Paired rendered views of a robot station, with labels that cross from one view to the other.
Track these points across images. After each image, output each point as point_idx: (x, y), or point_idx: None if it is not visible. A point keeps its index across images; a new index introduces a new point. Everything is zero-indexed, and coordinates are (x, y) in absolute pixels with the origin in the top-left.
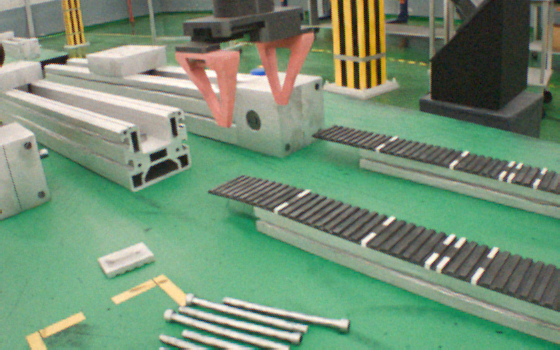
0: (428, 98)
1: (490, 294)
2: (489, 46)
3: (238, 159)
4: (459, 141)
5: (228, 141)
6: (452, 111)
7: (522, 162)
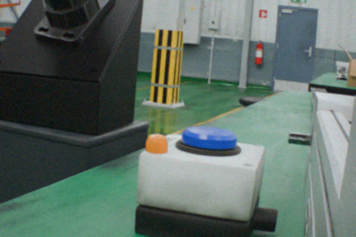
0: (91, 136)
1: None
2: (133, 51)
3: None
4: (246, 136)
5: None
6: (115, 140)
7: (269, 128)
